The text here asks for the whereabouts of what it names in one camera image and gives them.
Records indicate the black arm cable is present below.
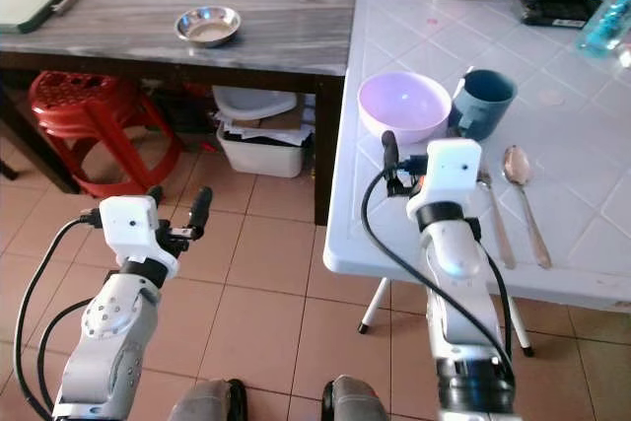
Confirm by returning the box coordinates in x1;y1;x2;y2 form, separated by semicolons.
13;210;105;421
360;167;520;387

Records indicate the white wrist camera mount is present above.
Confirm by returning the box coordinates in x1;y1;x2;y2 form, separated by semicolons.
98;194;179;270
405;137;485;226

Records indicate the black kitchen scale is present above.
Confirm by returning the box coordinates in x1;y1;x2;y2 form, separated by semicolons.
512;0;603;29

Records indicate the grey robot leg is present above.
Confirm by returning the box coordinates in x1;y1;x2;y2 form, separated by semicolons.
166;379;248;421
319;374;407;421

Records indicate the white plastic basin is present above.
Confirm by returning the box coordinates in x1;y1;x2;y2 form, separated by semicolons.
213;85;299;124

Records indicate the blue-grey mug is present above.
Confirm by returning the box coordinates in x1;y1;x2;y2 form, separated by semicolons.
448;67;520;142

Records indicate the white plastic storage bin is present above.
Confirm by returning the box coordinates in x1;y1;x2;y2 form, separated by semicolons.
215;121;308;180

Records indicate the grey left robot leg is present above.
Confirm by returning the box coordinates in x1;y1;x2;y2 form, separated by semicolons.
166;379;248;421

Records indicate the grey right robot leg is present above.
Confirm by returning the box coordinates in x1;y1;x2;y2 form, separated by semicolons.
319;374;407;421

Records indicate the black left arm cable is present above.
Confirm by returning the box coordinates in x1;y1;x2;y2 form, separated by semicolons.
13;210;105;421

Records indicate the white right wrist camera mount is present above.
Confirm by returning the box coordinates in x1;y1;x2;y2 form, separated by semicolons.
405;137;485;226

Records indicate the white plastic folding table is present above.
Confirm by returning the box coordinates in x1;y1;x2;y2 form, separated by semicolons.
322;0;631;359

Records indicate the small steel bowl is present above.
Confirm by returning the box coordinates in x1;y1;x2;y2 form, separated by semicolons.
175;5;244;49

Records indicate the metal spoon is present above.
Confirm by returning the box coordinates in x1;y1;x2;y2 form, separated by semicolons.
501;145;554;271

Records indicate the clear blue plastic bottle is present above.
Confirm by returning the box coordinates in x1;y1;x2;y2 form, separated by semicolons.
576;0;631;58

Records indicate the pink plastic bowl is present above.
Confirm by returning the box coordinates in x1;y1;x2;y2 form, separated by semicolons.
357;71;454;145

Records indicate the marbled table with dark frame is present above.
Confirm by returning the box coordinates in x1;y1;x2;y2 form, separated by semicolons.
0;0;362;228

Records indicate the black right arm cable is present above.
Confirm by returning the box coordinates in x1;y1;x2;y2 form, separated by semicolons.
360;167;520;387

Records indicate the red plastic stool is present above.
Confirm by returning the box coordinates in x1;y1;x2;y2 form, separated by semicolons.
27;70;185;199

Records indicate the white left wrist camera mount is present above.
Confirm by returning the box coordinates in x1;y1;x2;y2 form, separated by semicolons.
98;194;179;270

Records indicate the metal fork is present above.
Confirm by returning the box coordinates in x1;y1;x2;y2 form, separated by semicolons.
474;169;518;272

